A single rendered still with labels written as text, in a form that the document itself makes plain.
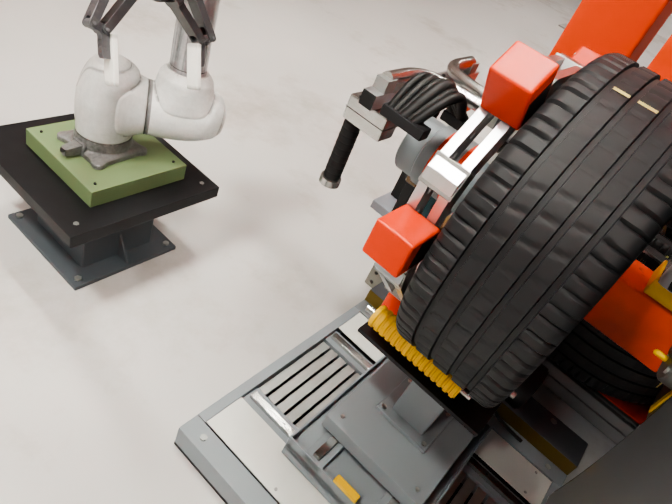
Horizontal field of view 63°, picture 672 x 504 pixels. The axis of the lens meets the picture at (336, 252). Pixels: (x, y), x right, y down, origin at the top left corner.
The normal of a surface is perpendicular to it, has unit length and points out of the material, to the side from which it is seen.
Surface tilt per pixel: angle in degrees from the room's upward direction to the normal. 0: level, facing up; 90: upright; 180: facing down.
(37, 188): 0
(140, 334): 0
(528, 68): 35
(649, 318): 90
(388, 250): 90
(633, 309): 90
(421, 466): 0
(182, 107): 84
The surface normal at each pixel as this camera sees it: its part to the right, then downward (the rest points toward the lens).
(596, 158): -0.16, -0.31
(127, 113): 0.32, 0.62
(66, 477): 0.33, -0.72
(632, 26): -0.61, 0.33
